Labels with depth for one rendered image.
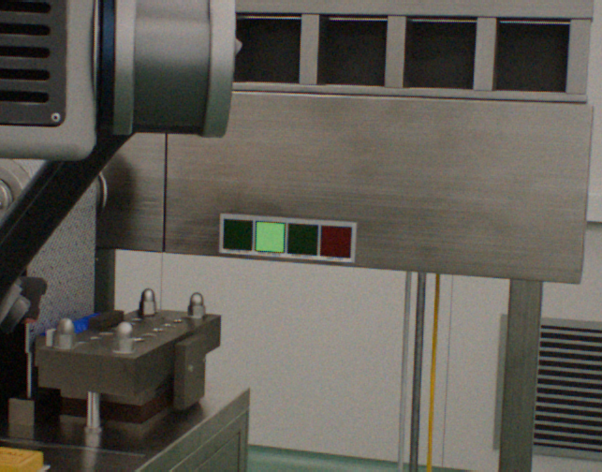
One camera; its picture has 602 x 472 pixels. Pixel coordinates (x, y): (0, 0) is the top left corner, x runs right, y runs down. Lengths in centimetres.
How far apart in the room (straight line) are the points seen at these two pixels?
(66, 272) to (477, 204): 70
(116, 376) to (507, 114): 77
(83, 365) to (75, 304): 24
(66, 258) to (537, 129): 81
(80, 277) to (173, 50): 125
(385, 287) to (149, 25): 364
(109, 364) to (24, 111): 102
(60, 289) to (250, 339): 266
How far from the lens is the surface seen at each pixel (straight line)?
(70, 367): 178
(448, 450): 447
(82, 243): 199
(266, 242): 201
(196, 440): 185
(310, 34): 199
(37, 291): 176
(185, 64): 77
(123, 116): 79
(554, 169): 192
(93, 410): 181
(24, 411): 186
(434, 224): 195
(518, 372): 213
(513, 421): 216
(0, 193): 181
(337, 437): 454
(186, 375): 189
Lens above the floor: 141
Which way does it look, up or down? 6 degrees down
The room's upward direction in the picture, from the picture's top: 2 degrees clockwise
